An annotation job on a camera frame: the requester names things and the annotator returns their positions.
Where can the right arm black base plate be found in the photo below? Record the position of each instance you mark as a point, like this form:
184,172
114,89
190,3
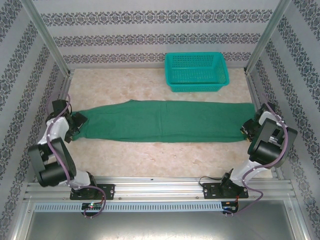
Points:
212,191

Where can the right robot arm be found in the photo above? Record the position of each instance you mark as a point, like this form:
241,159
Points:
265,150

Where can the aluminium mounting rail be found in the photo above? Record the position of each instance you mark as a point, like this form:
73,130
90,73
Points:
160,186

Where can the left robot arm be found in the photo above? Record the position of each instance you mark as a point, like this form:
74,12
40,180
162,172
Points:
58,127

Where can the aluminium side rail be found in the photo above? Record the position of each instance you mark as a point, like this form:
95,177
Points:
65,85

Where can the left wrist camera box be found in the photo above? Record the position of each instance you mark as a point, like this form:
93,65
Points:
69,137

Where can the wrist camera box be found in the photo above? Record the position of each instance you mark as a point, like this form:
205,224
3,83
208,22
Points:
69,137
249,123

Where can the teal plastic slotted basket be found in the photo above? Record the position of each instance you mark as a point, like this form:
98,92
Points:
197,72

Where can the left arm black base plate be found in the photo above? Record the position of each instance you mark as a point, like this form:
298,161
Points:
108,188

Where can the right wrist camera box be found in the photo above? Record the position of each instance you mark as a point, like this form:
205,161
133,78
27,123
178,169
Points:
249,123

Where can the green long pants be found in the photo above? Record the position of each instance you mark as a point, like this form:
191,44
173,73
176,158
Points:
162,122

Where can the aluminium frame post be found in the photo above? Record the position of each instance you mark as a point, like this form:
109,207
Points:
265,35
47,35

